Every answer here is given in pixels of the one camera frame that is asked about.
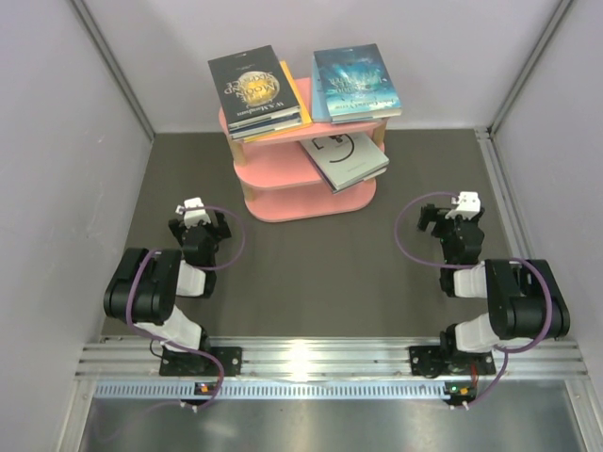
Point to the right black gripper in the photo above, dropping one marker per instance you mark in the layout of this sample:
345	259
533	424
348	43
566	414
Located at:
431	214

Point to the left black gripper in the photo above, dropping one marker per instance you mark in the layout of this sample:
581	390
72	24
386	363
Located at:
220	231

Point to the purple Robinson Crusoe book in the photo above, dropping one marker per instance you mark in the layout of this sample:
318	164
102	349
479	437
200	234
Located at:
360	180

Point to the grey white book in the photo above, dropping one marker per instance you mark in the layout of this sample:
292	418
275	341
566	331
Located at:
343	158

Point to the navy blue book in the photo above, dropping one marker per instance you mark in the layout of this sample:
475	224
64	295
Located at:
268	126

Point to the yellow book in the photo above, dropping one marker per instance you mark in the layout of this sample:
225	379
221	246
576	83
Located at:
305	120

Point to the black moon cover book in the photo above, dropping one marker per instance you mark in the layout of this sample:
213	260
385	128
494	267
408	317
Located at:
252	87

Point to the light blue cat book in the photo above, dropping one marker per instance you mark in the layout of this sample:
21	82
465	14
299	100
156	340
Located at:
319	108

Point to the teal ocean cover book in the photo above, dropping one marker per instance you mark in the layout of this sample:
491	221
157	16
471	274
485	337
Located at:
356	85

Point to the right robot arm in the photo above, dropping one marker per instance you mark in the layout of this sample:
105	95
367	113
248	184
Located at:
524	301

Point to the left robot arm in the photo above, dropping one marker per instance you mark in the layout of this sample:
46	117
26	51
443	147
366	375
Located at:
143	289

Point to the pink three-tier shelf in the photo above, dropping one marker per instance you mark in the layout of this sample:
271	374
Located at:
280	183

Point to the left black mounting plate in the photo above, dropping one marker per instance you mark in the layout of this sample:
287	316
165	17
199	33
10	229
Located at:
184	364

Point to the black mounting plate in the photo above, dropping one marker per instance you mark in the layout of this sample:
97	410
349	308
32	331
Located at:
433	361
184	364

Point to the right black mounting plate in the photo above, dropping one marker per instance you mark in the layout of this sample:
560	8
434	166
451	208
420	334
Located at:
433	361

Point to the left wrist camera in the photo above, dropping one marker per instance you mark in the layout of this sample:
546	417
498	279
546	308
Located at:
193	213

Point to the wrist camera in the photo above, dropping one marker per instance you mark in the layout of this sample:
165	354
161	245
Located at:
193	213
466	205

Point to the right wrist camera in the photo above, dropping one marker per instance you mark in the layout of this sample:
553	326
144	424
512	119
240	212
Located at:
466	205

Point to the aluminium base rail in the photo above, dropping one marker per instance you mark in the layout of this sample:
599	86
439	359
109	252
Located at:
275	368

